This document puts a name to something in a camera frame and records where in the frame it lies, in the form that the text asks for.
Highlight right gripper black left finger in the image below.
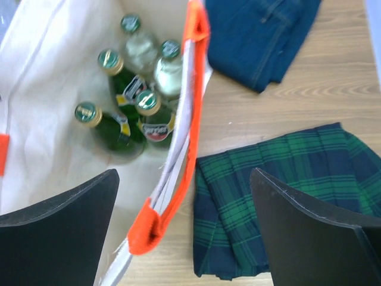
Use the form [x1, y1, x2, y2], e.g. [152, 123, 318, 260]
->
[1, 169, 120, 285]

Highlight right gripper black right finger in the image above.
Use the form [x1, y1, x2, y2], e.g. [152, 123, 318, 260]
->
[250, 168, 380, 285]

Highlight green glass bottle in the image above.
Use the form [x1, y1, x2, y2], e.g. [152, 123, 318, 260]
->
[74, 101, 146, 158]
[135, 89, 176, 148]
[120, 13, 159, 74]
[98, 48, 147, 121]
[154, 39, 183, 100]

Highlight beige canvas tote bag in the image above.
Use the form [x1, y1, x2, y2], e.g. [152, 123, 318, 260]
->
[1, 1, 212, 285]

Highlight green plaid folded cloth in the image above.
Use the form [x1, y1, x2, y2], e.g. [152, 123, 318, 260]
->
[193, 123, 380, 285]

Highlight dark blue folded jeans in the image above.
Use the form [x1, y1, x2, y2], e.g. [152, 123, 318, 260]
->
[205, 0, 321, 93]

